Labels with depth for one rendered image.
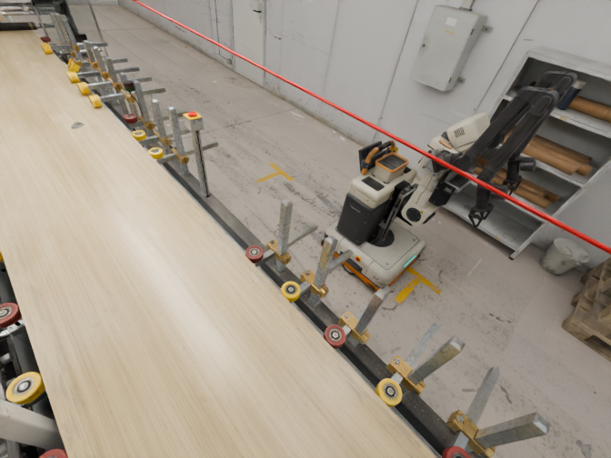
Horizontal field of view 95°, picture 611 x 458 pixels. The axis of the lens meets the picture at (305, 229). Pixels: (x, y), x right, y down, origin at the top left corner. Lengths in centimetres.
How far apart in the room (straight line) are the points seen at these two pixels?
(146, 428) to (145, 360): 20
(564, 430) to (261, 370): 208
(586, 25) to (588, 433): 280
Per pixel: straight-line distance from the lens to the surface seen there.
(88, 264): 142
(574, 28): 328
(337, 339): 111
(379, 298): 100
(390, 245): 237
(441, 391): 227
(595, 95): 328
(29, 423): 113
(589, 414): 286
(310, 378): 105
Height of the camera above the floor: 191
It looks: 45 degrees down
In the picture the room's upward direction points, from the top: 10 degrees clockwise
